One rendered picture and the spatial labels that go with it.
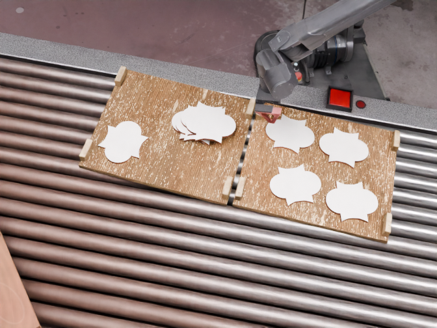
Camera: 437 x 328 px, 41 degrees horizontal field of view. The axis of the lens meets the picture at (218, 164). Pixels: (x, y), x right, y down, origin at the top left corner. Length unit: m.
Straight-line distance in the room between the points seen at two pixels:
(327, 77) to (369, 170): 1.13
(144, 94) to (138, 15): 1.57
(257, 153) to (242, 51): 1.54
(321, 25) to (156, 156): 0.56
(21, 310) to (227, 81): 0.88
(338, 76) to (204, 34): 0.81
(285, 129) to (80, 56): 0.66
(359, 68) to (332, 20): 1.44
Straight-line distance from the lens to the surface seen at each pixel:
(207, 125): 1.63
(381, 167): 1.69
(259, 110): 1.53
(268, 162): 1.62
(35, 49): 1.91
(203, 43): 3.13
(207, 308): 1.46
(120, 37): 3.17
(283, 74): 1.43
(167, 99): 1.72
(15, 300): 1.38
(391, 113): 1.83
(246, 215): 1.55
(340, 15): 1.41
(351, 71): 2.82
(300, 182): 1.59
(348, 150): 1.68
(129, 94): 1.73
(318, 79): 2.72
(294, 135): 1.67
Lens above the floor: 2.30
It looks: 59 degrees down
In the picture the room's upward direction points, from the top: 7 degrees clockwise
